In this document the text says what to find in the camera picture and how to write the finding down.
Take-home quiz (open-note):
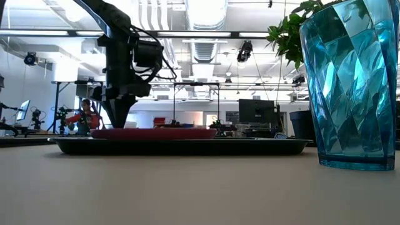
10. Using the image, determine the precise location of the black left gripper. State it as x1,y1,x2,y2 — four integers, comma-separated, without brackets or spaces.
92,25,153,129

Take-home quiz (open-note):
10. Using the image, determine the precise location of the pink plastic plate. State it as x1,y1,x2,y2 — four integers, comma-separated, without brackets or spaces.
90,127,218,141

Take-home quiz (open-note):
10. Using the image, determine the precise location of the blue faceted plastic cup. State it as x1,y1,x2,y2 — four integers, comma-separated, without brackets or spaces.
299,0,400,171

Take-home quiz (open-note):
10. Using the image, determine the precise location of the dark green serving tray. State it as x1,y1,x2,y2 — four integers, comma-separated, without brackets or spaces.
47,137,314,156

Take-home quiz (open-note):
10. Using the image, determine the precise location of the seated person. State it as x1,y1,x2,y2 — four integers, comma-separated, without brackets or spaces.
64,98,101,136

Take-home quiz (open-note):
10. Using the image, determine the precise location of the tilted lit monitor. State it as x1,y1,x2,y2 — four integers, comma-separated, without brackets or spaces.
16,99,31,122

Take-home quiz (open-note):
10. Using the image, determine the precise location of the black ceiling spot lamp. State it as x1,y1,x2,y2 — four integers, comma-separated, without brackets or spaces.
23,51,39,67

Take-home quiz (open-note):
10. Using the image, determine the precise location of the black computer monitor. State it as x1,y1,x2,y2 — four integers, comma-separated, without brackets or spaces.
238,98,276,124

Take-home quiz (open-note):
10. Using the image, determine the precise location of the green leafy plant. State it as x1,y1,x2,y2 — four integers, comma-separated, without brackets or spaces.
266,0,344,70

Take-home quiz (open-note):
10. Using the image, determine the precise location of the black plant pot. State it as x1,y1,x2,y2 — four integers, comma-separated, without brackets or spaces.
289,109,317,147

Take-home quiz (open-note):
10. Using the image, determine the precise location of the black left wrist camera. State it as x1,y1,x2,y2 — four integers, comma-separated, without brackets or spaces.
133,39,164,78

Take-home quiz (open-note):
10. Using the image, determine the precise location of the black workstation frame stand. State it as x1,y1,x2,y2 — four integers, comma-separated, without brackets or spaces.
172,81,221,126
46,79,105,134

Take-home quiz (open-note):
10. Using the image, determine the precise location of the black hanging camera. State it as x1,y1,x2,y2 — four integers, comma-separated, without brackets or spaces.
236,40,254,63

